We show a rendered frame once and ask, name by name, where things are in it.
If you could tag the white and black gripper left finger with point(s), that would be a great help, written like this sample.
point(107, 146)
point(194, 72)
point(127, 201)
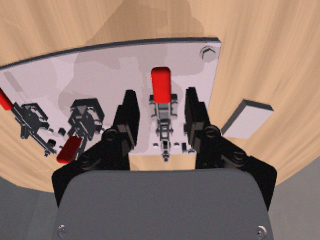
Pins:
point(115, 141)

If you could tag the grey fixture plate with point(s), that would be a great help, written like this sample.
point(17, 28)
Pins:
point(104, 71)

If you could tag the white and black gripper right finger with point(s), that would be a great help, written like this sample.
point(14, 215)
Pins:
point(214, 148)

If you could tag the grey rectangular plate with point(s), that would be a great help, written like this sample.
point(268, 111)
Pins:
point(246, 119)

